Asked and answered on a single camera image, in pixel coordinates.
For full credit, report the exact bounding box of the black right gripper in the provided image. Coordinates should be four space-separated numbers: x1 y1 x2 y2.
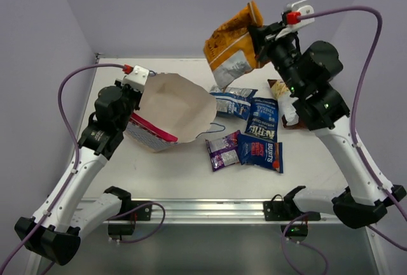
247 20 306 97

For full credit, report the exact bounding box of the blue checkered paper bag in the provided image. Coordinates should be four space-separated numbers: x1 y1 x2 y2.
125 73 217 152

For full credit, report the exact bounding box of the brown Chio snack bag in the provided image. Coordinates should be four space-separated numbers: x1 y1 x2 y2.
267 79 307 130

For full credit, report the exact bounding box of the orange yellow snack bag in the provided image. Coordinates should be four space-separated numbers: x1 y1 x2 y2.
203 1 265 89

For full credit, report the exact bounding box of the blue white snack bag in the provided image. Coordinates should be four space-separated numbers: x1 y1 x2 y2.
209 85 258 120

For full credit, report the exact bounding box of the blue Kettle chips bag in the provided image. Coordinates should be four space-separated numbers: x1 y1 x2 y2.
245 97 279 143

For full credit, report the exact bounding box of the blue Burts chips bag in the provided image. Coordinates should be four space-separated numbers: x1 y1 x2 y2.
237 134 284 174

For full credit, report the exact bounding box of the purple snack packet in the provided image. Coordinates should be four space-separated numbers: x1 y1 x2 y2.
205 130 241 172

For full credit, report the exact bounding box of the red Real crisps bag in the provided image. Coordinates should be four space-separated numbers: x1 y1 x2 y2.
130 113 178 143

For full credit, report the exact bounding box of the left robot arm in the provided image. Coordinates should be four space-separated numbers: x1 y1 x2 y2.
15 85 142 265

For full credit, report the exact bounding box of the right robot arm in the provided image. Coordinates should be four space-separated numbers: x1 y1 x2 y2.
248 22 406 229

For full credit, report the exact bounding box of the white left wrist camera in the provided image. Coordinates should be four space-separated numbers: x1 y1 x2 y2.
121 65 149 92

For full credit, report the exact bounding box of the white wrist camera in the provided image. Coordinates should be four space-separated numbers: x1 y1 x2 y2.
277 0 315 39
121 65 149 92

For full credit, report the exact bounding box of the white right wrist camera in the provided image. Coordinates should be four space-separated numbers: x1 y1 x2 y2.
277 0 315 39

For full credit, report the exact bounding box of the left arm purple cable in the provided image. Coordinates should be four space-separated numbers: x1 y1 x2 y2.
0 63 166 275

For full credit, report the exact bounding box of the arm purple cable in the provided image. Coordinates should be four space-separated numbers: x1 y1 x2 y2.
281 6 407 275
0 63 166 275

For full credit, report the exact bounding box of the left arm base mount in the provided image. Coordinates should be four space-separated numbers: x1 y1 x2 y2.
104 186 152 239

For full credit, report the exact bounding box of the aluminium rail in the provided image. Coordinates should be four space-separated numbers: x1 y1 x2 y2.
68 198 376 225

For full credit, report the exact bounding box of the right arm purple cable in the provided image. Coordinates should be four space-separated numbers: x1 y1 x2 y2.
281 6 407 275

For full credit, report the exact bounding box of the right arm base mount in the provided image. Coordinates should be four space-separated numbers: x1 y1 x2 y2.
263 194 321 240

